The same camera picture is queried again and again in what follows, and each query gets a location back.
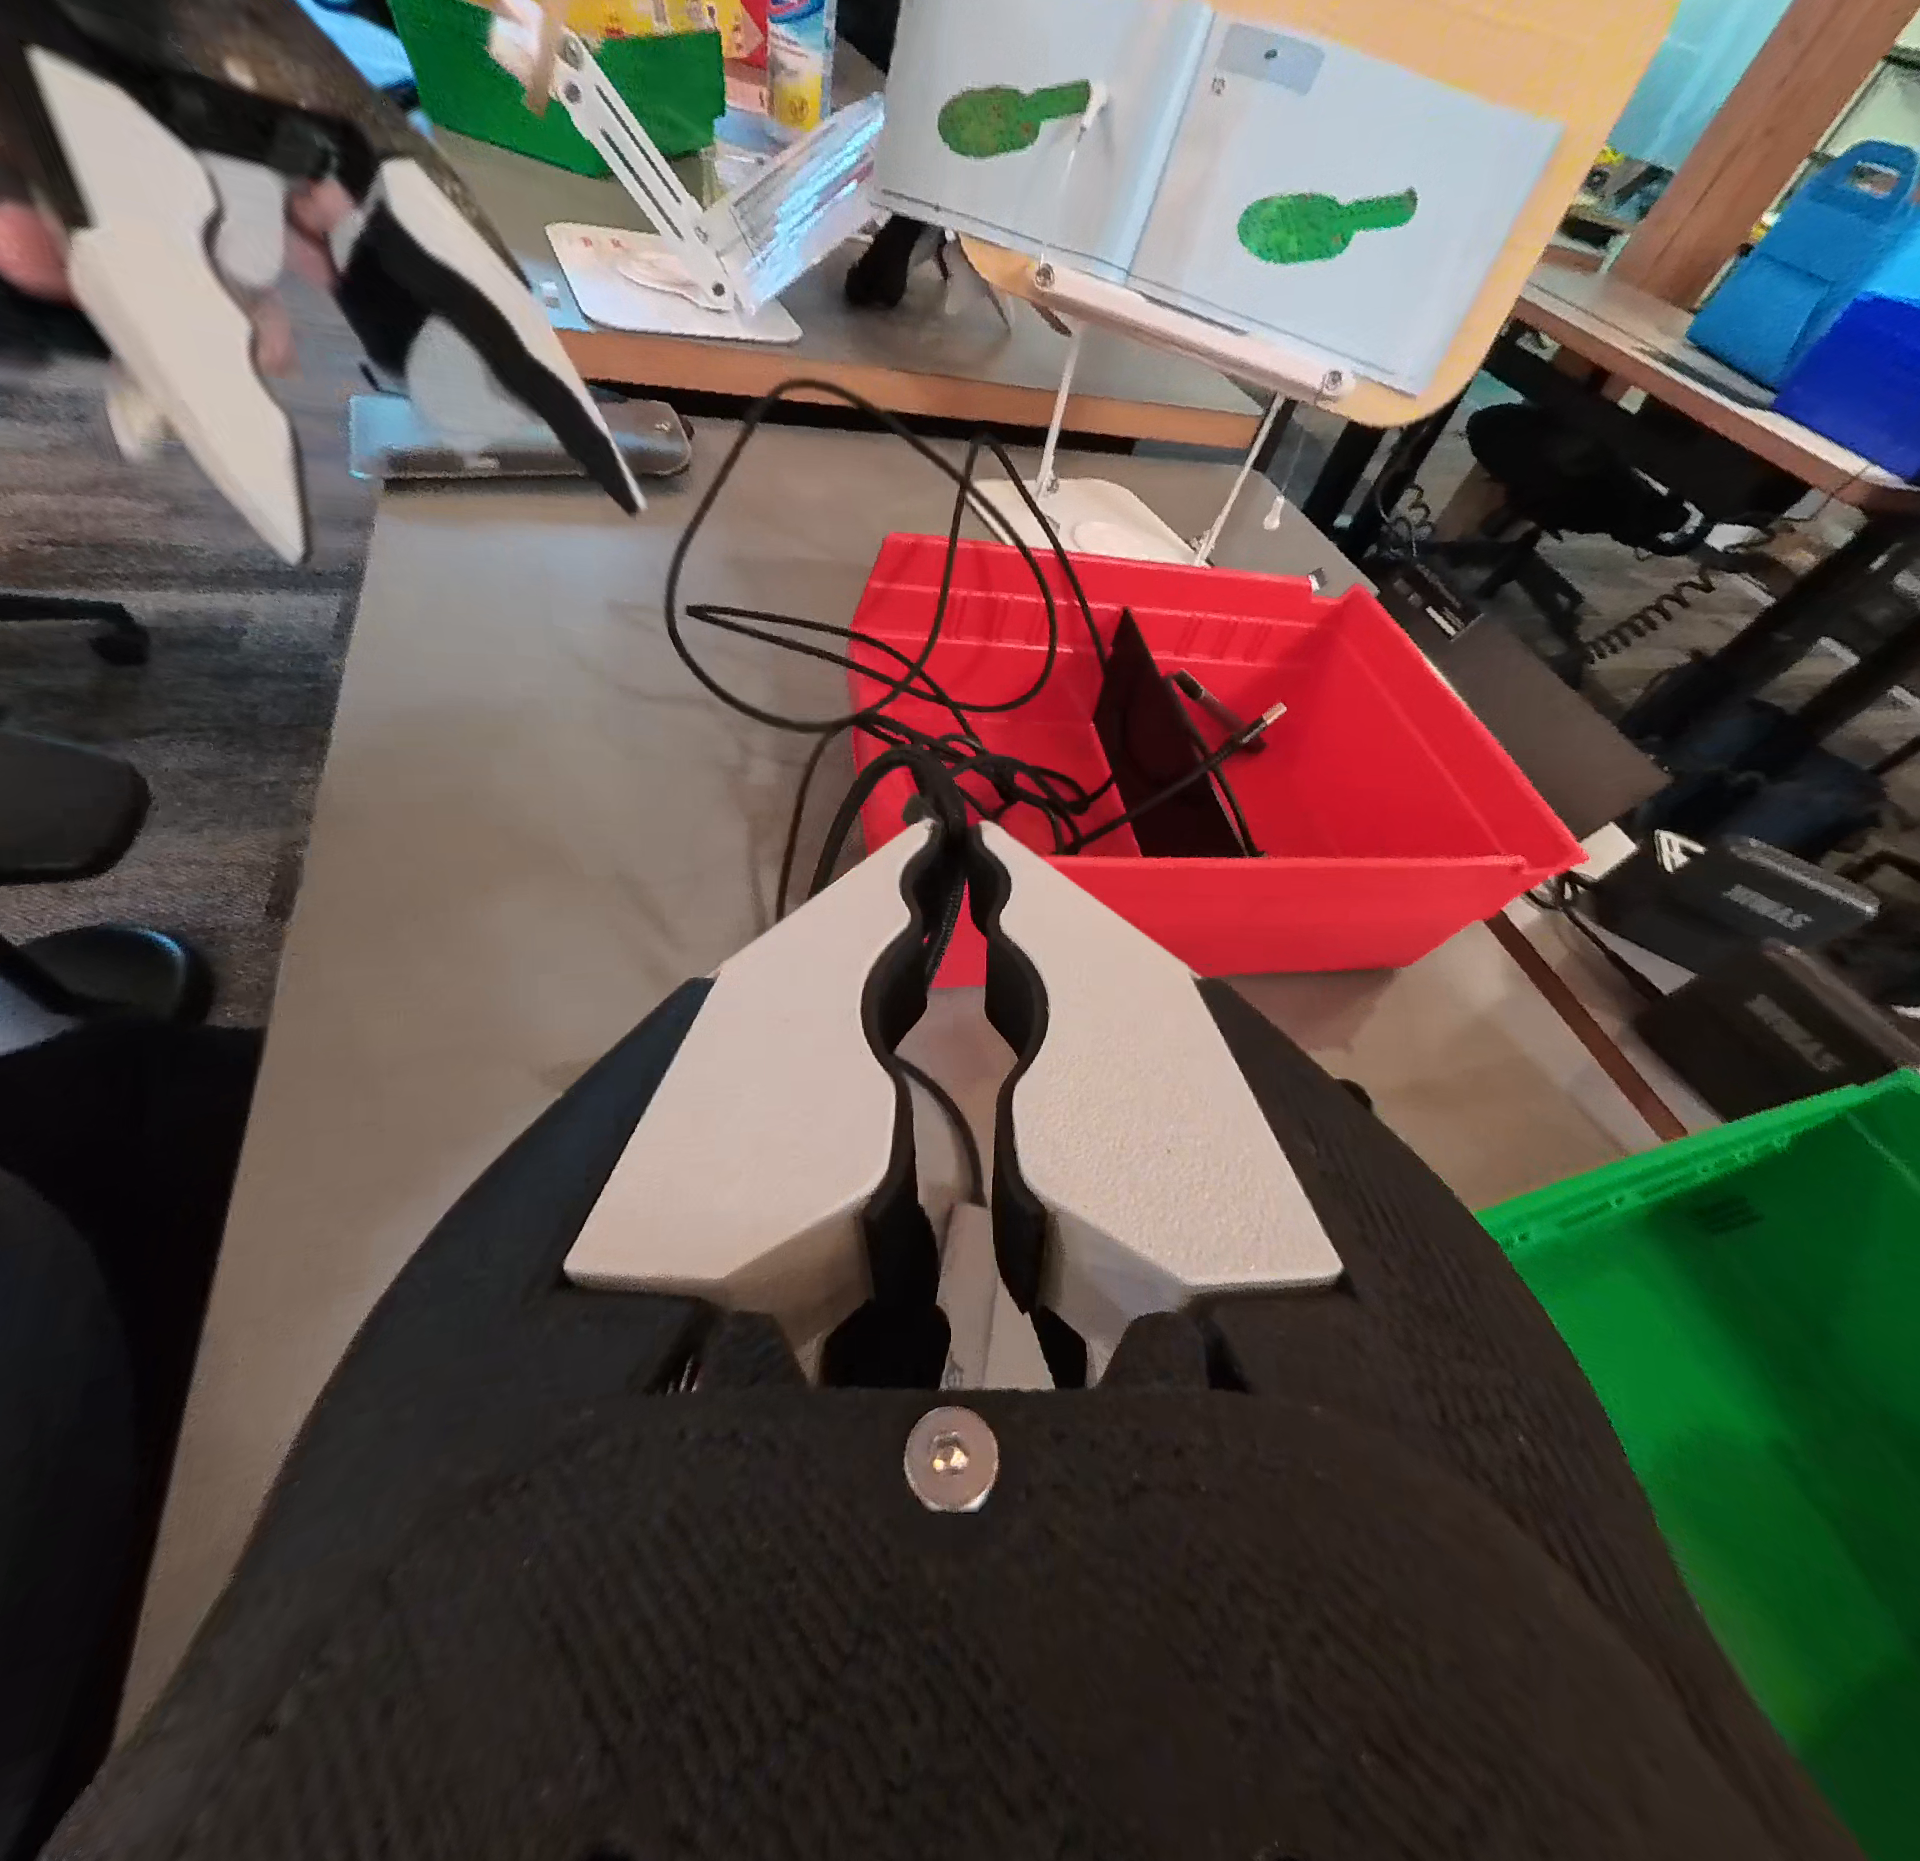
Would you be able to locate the clear acrylic sign holder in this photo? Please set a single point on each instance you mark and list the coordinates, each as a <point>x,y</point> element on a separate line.
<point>794,197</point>

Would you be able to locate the small black labelled device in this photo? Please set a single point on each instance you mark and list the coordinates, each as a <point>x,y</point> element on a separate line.
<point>1433,602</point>

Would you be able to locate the wood topped desk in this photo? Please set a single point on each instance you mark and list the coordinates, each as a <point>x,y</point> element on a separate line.
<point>1651,345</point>

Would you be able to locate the red plastic bin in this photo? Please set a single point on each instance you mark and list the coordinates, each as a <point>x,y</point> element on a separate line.
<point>1352,871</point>

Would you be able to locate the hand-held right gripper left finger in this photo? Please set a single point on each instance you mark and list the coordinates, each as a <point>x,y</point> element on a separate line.
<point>750,1141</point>

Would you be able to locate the grey desk with wood edge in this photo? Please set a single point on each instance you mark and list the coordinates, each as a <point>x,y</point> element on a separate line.
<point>899,345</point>

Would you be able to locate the person's black trousers leg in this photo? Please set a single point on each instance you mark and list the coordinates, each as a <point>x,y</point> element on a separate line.
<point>89,1441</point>

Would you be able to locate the green plastic bin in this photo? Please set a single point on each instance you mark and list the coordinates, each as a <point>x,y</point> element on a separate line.
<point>630,92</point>
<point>1770,1441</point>

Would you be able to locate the rounded wooden board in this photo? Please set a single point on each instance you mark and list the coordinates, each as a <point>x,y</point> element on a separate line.
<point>1499,32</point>

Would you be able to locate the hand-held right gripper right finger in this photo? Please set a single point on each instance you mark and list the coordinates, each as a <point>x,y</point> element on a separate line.
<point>1170,1141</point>

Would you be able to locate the paper sheet with green shape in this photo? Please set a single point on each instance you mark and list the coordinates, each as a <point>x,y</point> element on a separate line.
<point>1426,165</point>
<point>1050,44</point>

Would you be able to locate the white board stand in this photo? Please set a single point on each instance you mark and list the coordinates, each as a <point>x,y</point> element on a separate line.
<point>1117,519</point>

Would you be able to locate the yellow cardboard box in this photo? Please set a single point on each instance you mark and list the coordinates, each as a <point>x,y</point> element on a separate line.
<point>645,1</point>

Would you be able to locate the black box with white logo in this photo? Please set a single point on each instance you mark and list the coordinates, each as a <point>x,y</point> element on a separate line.
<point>1787,1043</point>
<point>1755,900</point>

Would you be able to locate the tall thin wooden board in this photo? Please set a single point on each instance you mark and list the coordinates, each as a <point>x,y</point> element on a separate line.
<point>553,32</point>

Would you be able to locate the white wipes canister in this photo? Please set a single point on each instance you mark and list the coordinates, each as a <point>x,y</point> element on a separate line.
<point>801,32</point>

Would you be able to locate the black bin divider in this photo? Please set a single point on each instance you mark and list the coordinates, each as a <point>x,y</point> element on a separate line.
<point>1163,753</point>

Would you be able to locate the person's left hand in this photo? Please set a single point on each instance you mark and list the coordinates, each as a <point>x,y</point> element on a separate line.
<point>32,248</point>

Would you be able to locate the dark flat pad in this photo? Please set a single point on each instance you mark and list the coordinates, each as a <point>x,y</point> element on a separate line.
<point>1529,721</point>

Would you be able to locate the black office chair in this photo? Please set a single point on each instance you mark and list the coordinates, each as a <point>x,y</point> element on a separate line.
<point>1578,467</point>
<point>61,804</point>

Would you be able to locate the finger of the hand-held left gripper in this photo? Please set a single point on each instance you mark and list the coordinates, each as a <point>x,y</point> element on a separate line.
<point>167,288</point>
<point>480,288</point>

